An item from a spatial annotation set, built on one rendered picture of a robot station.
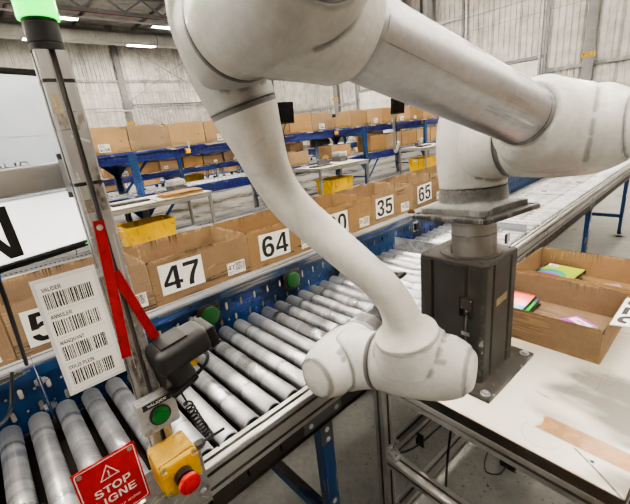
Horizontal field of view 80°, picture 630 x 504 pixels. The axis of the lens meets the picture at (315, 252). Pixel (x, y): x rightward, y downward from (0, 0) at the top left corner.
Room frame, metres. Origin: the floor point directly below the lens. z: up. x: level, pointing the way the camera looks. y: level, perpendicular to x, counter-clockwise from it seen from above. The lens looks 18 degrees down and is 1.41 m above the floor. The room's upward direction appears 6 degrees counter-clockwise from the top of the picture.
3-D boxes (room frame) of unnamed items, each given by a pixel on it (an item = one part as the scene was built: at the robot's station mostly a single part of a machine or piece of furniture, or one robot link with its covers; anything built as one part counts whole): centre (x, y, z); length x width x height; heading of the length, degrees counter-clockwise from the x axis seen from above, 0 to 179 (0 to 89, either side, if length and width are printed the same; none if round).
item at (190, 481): (0.52, 0.27, 0.84); 0.04 x 0.04 x 0.04; 41
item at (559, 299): (1.05, -0.69, 0.80); 0.38 x 0.28 x 0.10; 40
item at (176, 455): (0.57, 0.27, 0.84); 0.15 x 0.09 x 0.07; 131
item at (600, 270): (1.22, -0.96, 0.80); 0.38 x 0.28 x 0.10; 39
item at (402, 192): (2.19, -0.37, 0.96); 0.39 x 0.29 x 0.17; 131
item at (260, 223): (1.67, 0.21, 0.97); 0.39 x 0.29 x 0.17; 131
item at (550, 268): (1.29, -0.90, 0.79); 0.19 x 0.14 x 0.02; 125
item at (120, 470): (0.53, 0.38, 0.85); 0.16 x 0.01 x 0.13; 131
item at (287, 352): (1.11, 0.16, 0.72); 0.52 x 0.05 x 0.05; 41
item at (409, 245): (1.77, -0.59, 0.76); 0.46 x 0.01 x 0.09; 41
